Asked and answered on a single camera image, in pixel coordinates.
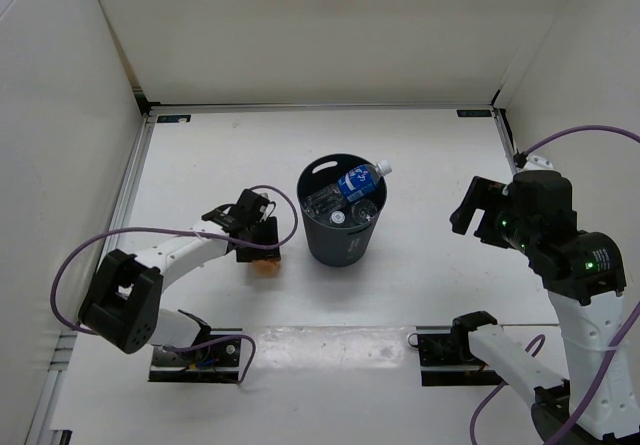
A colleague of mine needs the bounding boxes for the orange juice bottle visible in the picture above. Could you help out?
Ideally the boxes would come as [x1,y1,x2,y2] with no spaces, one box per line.
[252,260,280,276]

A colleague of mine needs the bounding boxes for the dark grey plastic bin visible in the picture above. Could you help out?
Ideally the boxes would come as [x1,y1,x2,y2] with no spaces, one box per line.
[297,154,392,267]

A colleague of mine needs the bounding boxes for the green label plastic bottle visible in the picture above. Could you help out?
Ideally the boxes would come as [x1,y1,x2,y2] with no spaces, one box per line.
[329,210,347,227]

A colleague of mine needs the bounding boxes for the clear plastic bottle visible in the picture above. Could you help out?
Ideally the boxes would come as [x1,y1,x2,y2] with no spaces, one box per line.
[351,199,378,225]

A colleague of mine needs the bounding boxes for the blue label plastic bottle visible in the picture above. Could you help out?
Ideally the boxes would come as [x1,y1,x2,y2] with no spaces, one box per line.
[302,160,392,218]

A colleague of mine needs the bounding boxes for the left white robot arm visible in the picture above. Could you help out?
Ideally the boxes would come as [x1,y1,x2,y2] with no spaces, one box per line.
[79,189,280,365]

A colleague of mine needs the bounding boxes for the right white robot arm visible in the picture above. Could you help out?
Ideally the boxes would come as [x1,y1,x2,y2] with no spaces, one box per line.
[449,170,639,444]

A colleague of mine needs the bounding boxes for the right blue corner sticker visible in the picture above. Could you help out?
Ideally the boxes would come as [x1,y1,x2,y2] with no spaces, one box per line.
[456,109,493,118]

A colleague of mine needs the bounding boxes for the blue corner sticker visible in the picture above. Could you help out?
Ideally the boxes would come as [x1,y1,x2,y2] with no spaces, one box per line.
[456,109,493,118]
[156,114,191,124]

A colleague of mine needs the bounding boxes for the left blue corner sticker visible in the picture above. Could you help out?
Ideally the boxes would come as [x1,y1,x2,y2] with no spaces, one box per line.
[156,114,191,124]

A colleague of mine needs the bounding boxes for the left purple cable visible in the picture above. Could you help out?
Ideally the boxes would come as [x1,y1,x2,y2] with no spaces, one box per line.
[48,184,301,386]

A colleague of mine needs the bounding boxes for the purple cable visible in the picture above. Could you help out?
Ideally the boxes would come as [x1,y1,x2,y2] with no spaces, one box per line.
[469,124,640,445]
[48,184,301,386]

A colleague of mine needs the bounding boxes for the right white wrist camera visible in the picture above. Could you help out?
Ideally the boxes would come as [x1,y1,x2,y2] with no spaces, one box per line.
[513,152,554,172]

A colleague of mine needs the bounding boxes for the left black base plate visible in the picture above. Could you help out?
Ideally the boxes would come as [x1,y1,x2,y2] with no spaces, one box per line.
[148,329,243,384]

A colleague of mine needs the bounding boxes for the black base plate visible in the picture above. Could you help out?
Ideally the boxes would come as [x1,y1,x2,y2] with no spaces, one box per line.
[148,329,243,384]
[407,327,502,388]

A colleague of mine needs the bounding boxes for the left aluminium frame rail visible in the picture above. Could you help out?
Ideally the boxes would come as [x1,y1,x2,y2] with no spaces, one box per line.
[49,111,154,336]

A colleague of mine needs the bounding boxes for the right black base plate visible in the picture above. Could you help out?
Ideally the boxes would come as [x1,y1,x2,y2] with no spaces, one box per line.
[407,327,502,388]

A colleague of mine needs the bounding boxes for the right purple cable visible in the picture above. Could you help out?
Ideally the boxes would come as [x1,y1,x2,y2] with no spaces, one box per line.
[469,124,640,445]

